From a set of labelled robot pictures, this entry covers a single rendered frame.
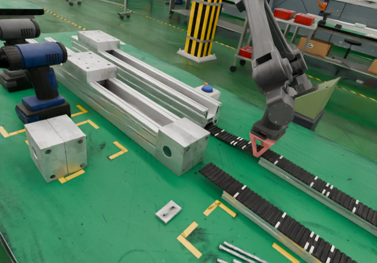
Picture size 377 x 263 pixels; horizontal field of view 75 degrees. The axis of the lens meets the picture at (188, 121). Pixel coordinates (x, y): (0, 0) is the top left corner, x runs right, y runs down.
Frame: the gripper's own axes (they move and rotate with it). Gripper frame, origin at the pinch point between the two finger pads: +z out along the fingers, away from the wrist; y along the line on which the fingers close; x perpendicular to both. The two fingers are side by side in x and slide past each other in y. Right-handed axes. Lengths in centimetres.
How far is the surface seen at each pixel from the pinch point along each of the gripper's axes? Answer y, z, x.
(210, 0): -256, -8, -214
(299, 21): -284, -9, -92
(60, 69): 24, -3, -69
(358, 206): -0.2, -0.1, 26.1
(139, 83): 5.1, -1.9, -49.0
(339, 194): -0.1, -0.3, 21.7
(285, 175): 1.2, 2.2, 9.2
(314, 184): 1.0, -0.1, 16.0
